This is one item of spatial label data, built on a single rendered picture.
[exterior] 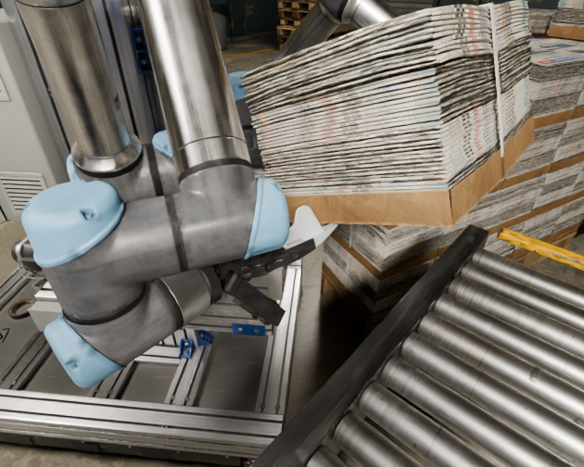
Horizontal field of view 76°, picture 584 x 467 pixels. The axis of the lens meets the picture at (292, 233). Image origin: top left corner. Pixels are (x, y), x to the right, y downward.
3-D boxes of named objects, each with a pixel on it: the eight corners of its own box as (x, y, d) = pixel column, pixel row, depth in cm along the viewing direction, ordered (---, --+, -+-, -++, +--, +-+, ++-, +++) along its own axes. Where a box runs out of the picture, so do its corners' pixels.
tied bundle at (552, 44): (486, 97, 173) (502, 42, 160) (526, 89, 184) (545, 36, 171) (569, 121, 146) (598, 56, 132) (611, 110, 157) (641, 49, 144)
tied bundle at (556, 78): (440, 106, 162) (454, 46, 148) (488, 97, 173) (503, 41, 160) (521, 134, 134) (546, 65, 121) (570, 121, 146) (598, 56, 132)
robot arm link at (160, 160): (227, 203, 78) (221, 140, 70) (160, 215, 74) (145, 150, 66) (216, 178, 87) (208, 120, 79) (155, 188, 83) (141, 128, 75)
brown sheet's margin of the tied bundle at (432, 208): (331, 192, 72) (326, 170, 70) (498, 184, 51) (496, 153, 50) (273, 221, 61) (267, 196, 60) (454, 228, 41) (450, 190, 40)
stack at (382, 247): (318, 292, 187) (327, 128, 139) (478, 228, 233) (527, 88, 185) (367, 348, 159) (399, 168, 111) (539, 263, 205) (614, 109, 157)
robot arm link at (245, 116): (214, 121, 120) (209, 76, 112) (241, 110, 129) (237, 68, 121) (244, 128, 114) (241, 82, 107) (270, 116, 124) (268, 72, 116)
